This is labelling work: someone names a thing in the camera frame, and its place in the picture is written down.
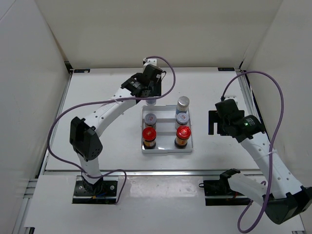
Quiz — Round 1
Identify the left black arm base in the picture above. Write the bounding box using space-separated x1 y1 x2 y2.
72 176 118 205

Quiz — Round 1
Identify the red-lid sauce jar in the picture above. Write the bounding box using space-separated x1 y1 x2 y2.
142 127 156 149
175 126 192 148

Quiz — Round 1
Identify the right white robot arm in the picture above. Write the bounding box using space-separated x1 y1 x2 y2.
209 99 312 224

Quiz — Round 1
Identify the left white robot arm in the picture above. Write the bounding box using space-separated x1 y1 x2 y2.
70 64 164 195

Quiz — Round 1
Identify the white three-compartment tray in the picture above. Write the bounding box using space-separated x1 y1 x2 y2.
141 105 194 154

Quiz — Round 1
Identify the right blue corner label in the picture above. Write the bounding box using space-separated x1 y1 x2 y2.
217 67 235 72

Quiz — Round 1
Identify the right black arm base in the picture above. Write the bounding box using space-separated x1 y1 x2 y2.
198 169 251 206

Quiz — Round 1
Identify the small silver-lid jar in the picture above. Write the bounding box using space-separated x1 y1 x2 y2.
175 112 190 129
144 113 157 129

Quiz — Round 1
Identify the left blue corner label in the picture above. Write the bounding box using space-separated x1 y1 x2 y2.
73 69 90 73

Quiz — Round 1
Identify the tall blue-label bottle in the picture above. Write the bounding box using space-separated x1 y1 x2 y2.
146 97 156 106
175 96 190 116

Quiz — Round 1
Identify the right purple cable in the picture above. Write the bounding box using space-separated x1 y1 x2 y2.
220 70 285 232

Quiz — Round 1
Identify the aluminium left rail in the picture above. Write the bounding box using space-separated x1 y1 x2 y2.
35 70 74 178

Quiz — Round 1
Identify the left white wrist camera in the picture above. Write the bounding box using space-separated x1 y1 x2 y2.
143 58 157 68

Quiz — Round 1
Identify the blue corner label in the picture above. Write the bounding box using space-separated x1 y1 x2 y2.
73 69 90 73
217 67 235 72

